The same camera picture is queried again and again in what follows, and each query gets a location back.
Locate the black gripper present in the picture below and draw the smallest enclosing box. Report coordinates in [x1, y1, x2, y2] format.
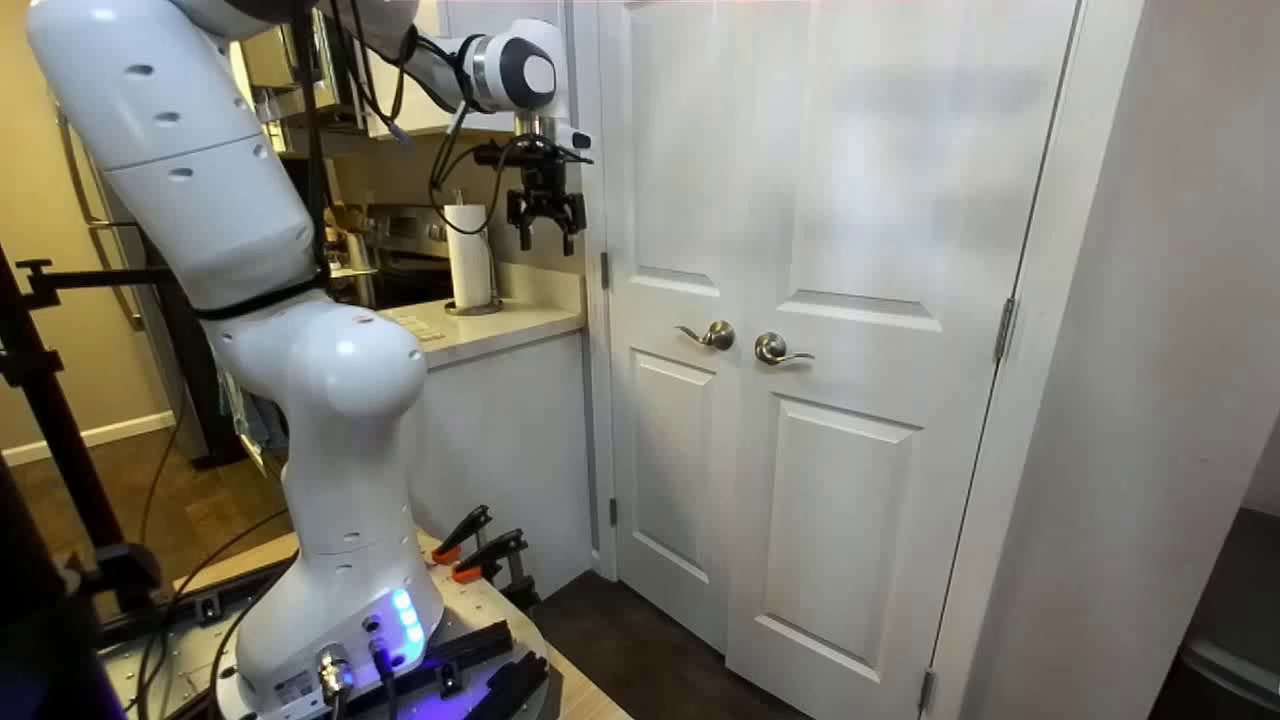
[506, 150, 588, 258]

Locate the narrow white panel door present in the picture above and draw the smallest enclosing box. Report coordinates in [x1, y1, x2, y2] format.
[598, 0, 749, 656]

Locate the wide white panel door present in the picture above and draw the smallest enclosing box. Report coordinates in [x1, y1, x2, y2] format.
[724, 0, 1085, 720]

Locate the white paper towel roll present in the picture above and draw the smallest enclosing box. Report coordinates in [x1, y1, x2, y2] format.
[443, 204, 497, 310]

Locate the metal paper towel holder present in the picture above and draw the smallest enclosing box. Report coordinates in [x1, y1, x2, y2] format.
[444, 188, 505, 318]

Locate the stainless steel stove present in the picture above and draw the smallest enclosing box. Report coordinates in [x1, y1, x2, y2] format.
[366, 204, 453, 309]

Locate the white kitchen counter cabinet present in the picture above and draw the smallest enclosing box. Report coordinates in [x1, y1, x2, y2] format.
[378, 262, 597, 599]

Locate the black orange clamp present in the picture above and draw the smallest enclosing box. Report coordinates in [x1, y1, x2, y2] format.
[431, 504, 494, 567]
[451, 527, 542, 613]

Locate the black mounting clamp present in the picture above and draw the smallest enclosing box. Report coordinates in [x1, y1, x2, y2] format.
[340, 618, 552, 720]

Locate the black stand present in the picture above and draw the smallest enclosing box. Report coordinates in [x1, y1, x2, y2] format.
[0, 240, 173, 720]

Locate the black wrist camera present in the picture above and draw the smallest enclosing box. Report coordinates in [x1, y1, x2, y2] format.
[473, 138, 595, 169]

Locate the silver lever door handle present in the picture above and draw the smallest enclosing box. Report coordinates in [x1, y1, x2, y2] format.
[753, 331, 816, 368]
[675, 319, 737, 353]

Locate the white wall cabinet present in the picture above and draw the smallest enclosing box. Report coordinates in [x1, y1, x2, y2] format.
[364, 0, 571, 139]

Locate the black cable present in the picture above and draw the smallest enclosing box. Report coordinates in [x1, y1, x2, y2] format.
[128, 425, 299, 720]

